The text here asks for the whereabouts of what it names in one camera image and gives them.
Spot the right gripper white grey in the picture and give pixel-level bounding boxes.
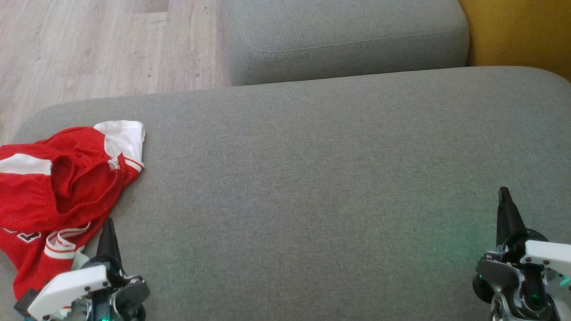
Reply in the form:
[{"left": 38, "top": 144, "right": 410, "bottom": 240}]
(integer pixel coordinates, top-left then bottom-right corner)
[{"left": 473, "top": 186, "right": 571, "bottom": 321}]

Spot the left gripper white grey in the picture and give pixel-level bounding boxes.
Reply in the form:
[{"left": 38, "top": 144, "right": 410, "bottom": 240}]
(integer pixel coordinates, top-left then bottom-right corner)
[{"left": 14, "top": 218, "right": 150, "bottom": 321}]

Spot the red white sports jersey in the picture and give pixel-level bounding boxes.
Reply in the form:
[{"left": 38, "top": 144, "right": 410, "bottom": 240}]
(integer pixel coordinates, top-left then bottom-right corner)
[{"left": 0, "top": 120, "right": 146, "bottom": 302}]

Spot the yellow fabric cushion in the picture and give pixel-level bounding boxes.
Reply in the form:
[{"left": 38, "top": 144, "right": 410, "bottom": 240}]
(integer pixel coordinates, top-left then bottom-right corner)
[{"left": 459, "top": 0, "right": 571, "bottom": 83}]

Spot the grey fabric sofa seat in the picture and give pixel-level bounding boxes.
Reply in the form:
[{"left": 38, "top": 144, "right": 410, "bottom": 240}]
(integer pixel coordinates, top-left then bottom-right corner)
[{"left": 0, "top": 66, "right": 571, "bottom": 321}]

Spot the grey fabric sofa cushion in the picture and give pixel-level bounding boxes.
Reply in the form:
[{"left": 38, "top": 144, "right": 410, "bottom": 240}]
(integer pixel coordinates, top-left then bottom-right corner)
[{"left": 222, "top": 0, "right": 470, "bottom": 86}]

